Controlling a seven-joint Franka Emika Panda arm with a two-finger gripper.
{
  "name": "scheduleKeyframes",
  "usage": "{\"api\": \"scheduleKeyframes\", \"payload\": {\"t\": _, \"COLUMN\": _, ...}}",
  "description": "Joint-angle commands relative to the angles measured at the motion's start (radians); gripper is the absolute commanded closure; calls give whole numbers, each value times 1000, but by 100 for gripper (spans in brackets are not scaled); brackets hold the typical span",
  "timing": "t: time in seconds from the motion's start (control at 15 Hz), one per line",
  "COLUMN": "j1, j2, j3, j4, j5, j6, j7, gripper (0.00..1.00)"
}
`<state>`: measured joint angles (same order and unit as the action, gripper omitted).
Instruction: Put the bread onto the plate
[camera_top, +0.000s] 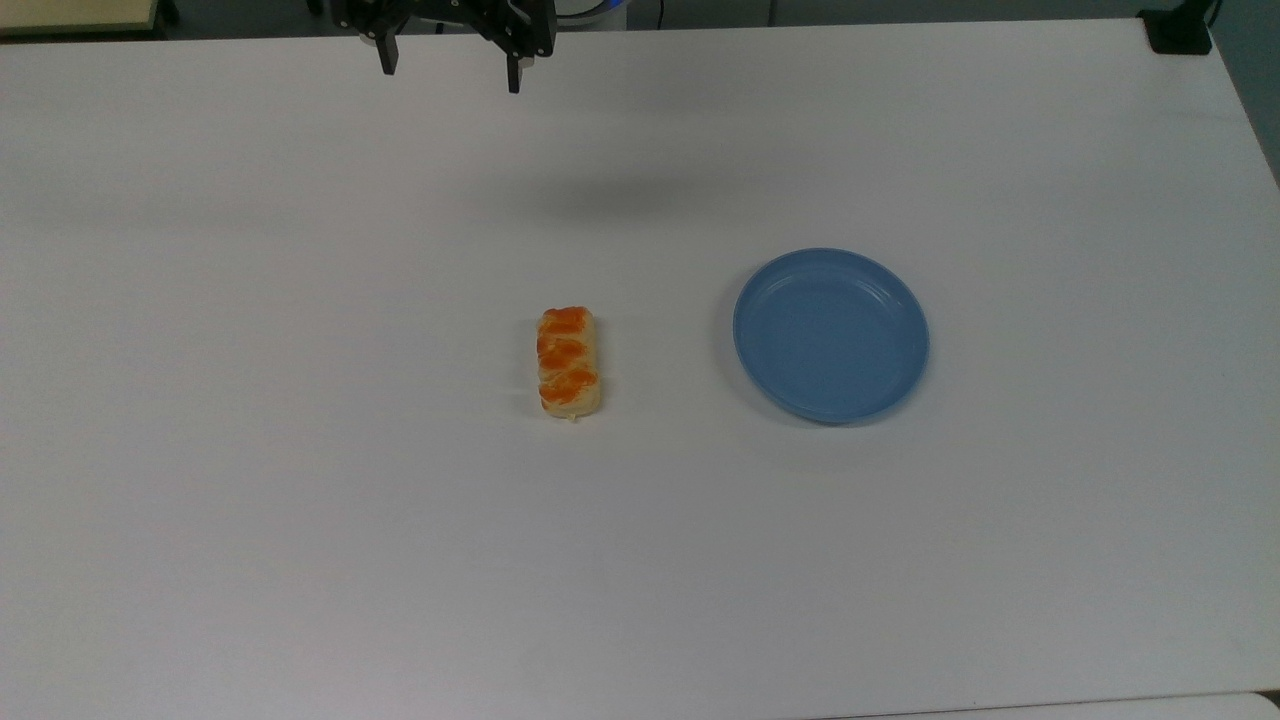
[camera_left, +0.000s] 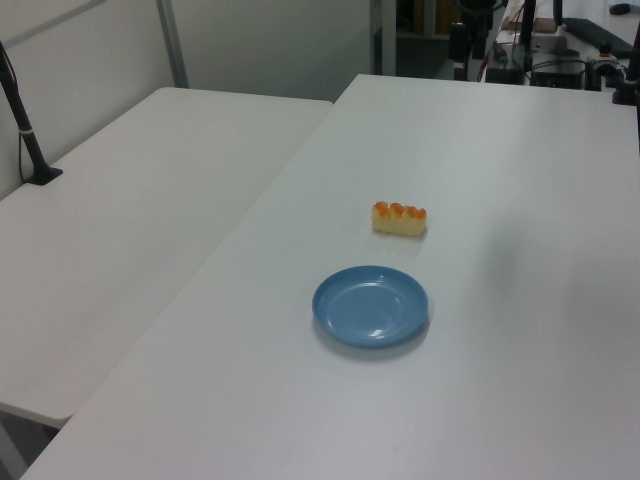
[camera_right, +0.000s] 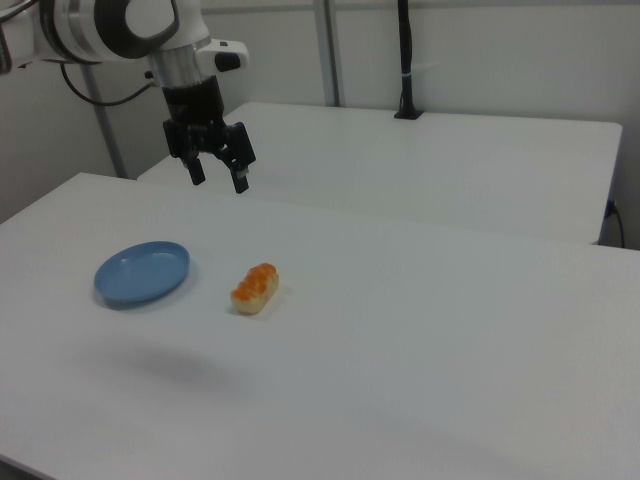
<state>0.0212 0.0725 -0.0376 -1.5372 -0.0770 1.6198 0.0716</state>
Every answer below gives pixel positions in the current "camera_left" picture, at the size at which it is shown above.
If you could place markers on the black computer keyboard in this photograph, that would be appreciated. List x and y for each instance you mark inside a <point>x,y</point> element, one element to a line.
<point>597,35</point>

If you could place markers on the blue round plate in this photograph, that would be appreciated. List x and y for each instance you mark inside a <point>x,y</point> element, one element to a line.
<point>370,312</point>

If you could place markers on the wooden shelf cabinet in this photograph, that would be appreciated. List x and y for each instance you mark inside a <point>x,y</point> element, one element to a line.
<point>435,17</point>

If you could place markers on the grey metal partition post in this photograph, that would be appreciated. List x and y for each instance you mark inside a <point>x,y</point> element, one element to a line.
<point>173,45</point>

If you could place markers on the black clamp mount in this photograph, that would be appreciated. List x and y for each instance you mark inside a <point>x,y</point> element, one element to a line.
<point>627,80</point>

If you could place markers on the black background stand pole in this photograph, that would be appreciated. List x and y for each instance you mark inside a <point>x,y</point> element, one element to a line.
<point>528,25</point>

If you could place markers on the black camera stand pole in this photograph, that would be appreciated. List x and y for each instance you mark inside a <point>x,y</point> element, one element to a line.
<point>22,125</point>

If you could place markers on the bread with orange topping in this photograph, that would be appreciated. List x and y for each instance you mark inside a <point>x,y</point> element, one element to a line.
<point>399,220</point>

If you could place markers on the small black desk box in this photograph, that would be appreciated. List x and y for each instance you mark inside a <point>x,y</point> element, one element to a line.
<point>504,75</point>

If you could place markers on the black electronics box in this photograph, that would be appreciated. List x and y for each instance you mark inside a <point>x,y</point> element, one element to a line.
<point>557,74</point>

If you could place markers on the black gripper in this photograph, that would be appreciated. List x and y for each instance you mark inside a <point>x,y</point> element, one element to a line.
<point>480,7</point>

